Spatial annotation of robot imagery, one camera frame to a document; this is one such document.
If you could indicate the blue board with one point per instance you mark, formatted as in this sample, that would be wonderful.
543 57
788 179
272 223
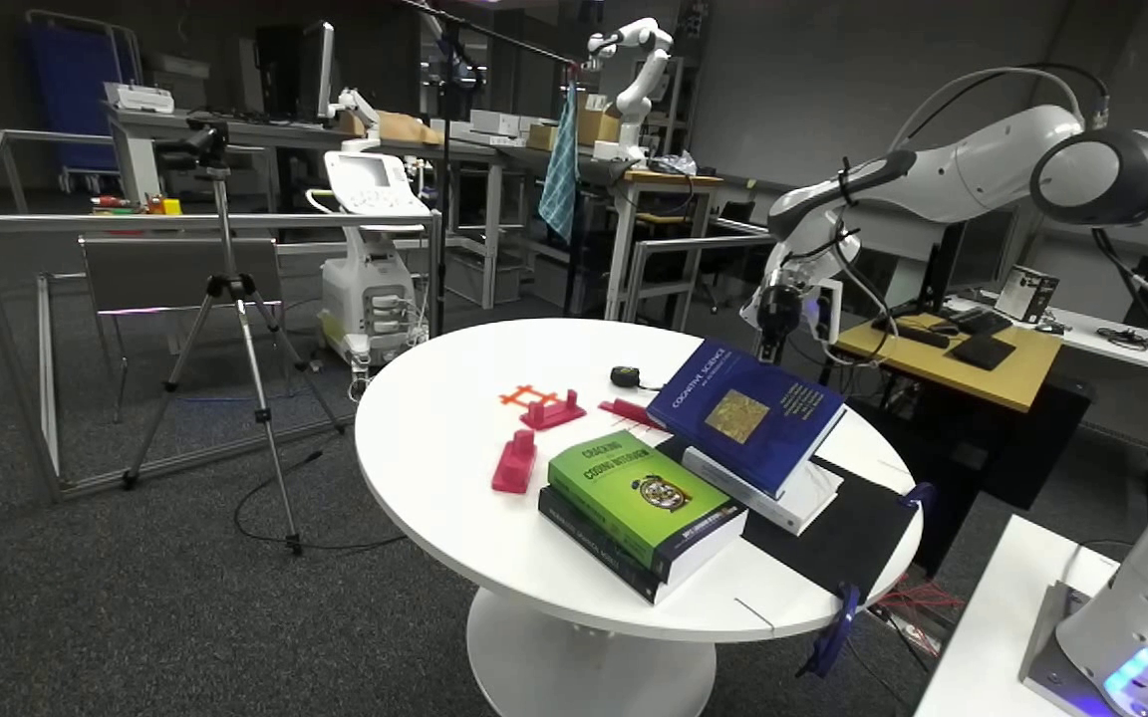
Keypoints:
77 81

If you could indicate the black background screen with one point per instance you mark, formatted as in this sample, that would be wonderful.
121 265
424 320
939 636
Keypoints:
298 65

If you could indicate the black camera on tripod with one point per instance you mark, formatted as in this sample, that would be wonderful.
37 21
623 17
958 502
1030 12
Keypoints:
213 143

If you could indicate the blue hanging cloth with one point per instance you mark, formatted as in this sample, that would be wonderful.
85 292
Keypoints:
561 171

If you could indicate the grey panel board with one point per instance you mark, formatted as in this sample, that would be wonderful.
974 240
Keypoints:
149 272

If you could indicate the blue hardcover book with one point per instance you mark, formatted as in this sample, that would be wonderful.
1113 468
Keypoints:
747 418

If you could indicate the round white table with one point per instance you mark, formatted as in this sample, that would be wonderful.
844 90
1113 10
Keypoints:
441 438

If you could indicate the pink and orange plastic bracket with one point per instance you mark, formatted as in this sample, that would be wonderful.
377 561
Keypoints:
557 413

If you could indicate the black square pad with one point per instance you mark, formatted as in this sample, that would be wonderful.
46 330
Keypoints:
921 328
982 350

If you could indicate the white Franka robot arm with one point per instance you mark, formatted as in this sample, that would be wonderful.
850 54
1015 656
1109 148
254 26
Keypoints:
985 163

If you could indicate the green cover book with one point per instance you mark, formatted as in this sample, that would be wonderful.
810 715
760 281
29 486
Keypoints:
638 492

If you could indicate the white equipment cart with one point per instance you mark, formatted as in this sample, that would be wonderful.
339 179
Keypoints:
368 302

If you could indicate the white background table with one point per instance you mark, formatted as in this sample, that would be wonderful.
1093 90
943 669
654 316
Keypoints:
142 163

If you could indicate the small white background robot arm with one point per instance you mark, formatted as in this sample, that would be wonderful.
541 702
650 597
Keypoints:
638 83

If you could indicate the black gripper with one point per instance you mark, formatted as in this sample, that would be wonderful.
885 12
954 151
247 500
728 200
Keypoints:
783 306

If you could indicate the blue mat clamp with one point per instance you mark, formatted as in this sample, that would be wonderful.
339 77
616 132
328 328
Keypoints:
917 500
836 640

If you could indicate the black camera tripod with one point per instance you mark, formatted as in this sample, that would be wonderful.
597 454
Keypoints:
231 283

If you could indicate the pink ribbed plastic piece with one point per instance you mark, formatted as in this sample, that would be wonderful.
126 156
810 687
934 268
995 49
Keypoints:
635 413

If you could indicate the cardboard box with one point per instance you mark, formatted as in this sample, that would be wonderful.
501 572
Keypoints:
599 127
407 127

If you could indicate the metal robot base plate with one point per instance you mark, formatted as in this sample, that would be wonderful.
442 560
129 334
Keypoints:
1042 640

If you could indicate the white and black pendant device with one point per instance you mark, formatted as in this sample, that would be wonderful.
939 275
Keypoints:
1026 297

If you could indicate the grey metal frame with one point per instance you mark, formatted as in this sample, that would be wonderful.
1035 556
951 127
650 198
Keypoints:
70 221

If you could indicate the black stand pole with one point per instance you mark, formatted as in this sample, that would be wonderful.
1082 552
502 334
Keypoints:
442 200

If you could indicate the small coloured blocks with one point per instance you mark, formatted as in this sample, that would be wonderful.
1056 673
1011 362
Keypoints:
167 204

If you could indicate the white cover book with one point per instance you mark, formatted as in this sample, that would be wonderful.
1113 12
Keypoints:
788 502

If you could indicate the small pink plastic block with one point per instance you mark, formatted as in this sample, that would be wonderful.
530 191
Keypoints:
517 464

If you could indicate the wooden top table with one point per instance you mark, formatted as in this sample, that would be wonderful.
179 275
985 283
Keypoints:
998 379

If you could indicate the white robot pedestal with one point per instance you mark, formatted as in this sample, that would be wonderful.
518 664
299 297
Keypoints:
985 621

